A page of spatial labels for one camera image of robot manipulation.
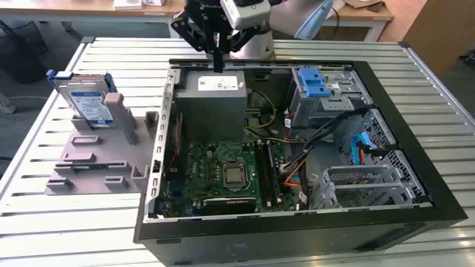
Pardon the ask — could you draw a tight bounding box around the black PC case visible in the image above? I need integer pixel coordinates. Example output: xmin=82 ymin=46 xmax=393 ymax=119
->
xmin=134 ymin=58 xmax=469 ymax=266

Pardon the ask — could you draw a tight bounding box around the silver CPU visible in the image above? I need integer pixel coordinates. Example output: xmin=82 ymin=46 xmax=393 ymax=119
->
xmin=224 ymin=167 xmax=244 ymax=187

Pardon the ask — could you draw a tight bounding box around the black chair base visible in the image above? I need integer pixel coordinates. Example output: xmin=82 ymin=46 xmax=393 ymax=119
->
xmin=459 ymin=48 xmax=475 ymax=66

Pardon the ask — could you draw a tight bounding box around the grey power supply unit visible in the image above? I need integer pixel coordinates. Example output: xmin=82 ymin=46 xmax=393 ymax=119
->
xmin=174 ymin=69 xmax=248 ymax=144

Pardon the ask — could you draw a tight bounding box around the black wire bundle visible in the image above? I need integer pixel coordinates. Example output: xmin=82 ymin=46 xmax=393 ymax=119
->
xmin=280 ymin=107 xmax=369 ymax=173

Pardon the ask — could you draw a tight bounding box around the white wire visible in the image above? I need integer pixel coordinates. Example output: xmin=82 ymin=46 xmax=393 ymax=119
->
xmin=244 ymin=130 xmax=298 ymax=143

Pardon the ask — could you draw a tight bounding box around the brown cardboard piece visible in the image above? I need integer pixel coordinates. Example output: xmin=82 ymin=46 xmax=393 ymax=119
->
xmin=343 ymin=0 xmax=385 ymax=13

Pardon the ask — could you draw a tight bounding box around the green motherboard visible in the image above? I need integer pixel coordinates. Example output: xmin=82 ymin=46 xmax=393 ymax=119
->
xmin=163 ymin=140 xmax=298 ymax=217

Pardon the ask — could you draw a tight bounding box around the blue SATA wire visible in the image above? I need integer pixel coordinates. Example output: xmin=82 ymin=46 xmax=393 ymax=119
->
xmin=351 ymin=132 xmax=386 ymax=167

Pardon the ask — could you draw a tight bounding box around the hard disk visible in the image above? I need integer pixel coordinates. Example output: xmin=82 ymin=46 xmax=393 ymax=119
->
xmin=46 ymin=69 xmax=119 ymax=128

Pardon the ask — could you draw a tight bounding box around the black waste bin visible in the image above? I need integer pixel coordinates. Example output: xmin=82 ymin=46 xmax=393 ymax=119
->
xmin=0 ymin=19 xmax=48 ymax=84

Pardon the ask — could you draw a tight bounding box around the wooden desk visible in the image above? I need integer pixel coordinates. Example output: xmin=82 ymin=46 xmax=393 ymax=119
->
xmin=322 ymin=0 xmax=395 ymax=42
xmin=0 ymin=0 xmax=187 ymax=38

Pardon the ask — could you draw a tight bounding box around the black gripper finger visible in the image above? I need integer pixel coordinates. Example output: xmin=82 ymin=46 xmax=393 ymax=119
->
xmin=219 ymin=24 xmax=263 ymax=73
xmin=170 ymin=11 xmax=220 ymax=73

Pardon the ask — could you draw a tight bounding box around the RAM stick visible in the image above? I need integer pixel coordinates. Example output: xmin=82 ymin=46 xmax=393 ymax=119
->
xmin=55 ymin=163 xmax=127 ymax=171

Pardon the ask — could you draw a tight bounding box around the blue plastic drive latch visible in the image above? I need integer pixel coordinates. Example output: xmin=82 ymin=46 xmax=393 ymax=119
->
xmin=299 ymin=68 xmax=331 ymax=97

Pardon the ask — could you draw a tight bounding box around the metal disk bay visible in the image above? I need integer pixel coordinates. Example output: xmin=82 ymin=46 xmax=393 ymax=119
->
xmin=321 ymin=165 xmax=409 ymax=209

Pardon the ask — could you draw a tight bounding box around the metal drive cage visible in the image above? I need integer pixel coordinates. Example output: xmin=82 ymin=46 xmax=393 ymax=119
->
xmin=288 ymin=66 xmax=374 ymax=137

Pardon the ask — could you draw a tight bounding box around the grey metal foot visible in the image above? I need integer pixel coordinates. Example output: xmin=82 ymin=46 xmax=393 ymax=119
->
xmin=0 ymin=91 xmax=18 ymax=115

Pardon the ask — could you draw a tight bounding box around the metal socket cover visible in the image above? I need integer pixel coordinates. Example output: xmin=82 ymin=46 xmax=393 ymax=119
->
xmin=222 ymin=161 xmax=247 ymax=192

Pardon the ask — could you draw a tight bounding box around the yellow power wire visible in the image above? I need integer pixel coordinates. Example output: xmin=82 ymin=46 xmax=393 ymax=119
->
xmin=243 ymin=88 xmax=278 ymax=130

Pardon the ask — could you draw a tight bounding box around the orange power wire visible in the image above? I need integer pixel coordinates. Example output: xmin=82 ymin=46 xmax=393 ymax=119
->
xmin=283 ymin=158 xmax=311 ymax=192

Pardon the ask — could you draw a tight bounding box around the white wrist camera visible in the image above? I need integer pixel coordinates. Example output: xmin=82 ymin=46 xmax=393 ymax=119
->
xmin=220 ymin=0 xmax=272 ymax=30

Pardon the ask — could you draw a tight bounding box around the grey parts rack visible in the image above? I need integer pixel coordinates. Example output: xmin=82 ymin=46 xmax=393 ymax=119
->
xmin=44 ymin=93 xmax=160 ymax=195

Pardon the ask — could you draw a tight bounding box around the black graphics card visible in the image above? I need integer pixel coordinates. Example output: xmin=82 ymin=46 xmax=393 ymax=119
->
xmin=202 ymin=196 xmax=256 ymax=215

